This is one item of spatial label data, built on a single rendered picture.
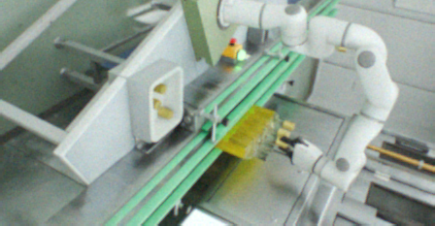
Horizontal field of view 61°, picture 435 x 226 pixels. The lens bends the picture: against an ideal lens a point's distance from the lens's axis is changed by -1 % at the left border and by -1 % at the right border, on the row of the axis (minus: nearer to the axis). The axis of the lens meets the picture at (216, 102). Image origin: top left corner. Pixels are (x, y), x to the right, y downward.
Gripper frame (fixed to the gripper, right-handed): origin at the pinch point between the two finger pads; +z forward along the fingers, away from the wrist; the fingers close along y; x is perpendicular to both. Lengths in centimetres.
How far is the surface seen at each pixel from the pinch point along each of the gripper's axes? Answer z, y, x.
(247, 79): 28.5, 13.1, -8.5
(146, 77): 28, 34, 43
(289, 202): -13.5, -12.4, 12.2
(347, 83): 191, -274, -544
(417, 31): 107, -140, -568
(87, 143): 26, 21, 66
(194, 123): 22.9, 10.4, 26.7
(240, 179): 6.4, -12.4, 17.2
